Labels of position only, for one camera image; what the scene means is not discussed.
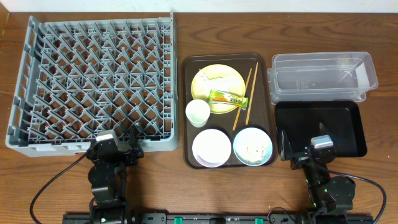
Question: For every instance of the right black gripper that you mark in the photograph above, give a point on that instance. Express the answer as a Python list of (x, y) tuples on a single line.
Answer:
[(298, 160)]

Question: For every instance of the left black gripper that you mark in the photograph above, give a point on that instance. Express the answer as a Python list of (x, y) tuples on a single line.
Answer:
[(123, 152)]

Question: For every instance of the light blue bowl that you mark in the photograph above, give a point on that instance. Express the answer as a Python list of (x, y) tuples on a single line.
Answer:
[(254, 134)]

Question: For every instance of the rice food waste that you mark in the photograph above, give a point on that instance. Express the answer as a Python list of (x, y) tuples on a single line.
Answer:
[(252, 151)]

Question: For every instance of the white paper cup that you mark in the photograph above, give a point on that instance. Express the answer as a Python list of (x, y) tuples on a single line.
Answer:
[(198, 112)]

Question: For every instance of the white pink bowl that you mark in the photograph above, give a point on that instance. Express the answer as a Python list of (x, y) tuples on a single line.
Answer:
[(211, 148)]

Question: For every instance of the white paper napkin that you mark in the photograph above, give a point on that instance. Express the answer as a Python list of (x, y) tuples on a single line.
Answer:
[(229, 82)]

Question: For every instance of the green orange snack wrapper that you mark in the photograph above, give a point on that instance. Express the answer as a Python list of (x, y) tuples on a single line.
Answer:
[(223, 97)]

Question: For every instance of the yellow plate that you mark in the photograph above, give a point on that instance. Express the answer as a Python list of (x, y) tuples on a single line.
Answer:
[(211, 71)]

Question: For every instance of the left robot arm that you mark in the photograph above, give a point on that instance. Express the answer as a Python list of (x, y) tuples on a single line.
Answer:
[(108, 186)]

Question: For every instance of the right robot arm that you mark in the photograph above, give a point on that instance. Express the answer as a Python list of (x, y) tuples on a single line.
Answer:
[(332, 196)]

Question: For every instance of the black waste tray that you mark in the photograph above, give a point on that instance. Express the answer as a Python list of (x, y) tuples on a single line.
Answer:
[(300, 120)]

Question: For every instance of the clear plastic bin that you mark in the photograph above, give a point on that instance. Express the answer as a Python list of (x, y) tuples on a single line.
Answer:
[(321, 76)]

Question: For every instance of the brown serving tray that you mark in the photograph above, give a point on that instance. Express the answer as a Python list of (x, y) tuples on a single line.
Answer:
[(261, 115)]

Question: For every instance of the grey plastic dish rack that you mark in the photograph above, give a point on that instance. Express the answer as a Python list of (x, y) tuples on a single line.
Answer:
[(79, 78)]

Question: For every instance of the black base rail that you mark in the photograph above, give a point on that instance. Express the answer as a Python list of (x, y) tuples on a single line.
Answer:
[(274, 218)]

